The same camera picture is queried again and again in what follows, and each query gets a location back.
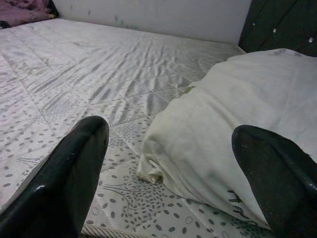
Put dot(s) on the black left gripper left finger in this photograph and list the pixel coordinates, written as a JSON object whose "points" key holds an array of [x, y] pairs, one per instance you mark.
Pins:
{"points": [[57, 191]]}

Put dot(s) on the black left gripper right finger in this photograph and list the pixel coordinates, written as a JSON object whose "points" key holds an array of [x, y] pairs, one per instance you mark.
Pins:
{"points": [[280, 191]]}

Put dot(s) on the cream white pillow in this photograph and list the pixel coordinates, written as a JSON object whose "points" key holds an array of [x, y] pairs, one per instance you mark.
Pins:
{"points": [[223, 111]]}

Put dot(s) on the quilted white grey mattress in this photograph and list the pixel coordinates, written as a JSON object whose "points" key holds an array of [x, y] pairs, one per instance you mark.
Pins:
{"points": [[86, 74]]}

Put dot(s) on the black tufted studded headboard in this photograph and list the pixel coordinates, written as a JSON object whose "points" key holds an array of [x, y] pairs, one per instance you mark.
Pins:
{"points": [[280, 19]]}

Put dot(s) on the pink cartoon mouse blanket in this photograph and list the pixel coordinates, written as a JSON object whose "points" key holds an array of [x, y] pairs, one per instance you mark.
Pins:
{"points": [[22, 12]]}

